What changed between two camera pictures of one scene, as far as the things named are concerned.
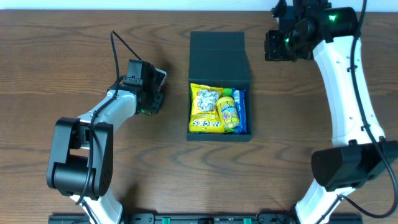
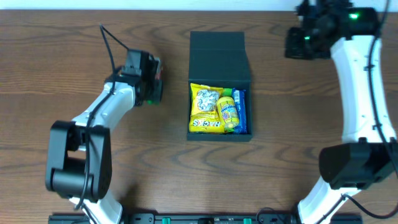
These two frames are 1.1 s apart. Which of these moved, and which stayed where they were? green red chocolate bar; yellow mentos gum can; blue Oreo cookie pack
Moved: green red chocolate bar
Stayed: blue Oreo cookie pack; yellow mentos gum can
